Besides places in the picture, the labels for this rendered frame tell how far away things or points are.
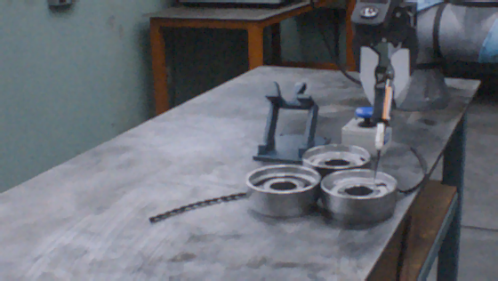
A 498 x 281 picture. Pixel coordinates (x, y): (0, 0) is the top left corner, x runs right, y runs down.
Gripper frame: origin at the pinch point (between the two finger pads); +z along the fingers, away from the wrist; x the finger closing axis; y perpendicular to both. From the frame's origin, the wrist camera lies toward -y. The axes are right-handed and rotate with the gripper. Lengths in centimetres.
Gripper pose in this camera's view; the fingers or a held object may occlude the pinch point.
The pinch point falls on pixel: (384, 100)
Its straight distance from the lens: 100.9
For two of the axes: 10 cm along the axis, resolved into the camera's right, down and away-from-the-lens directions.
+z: 0.2, 9.6, 2.6
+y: 3.2, -2.6, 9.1
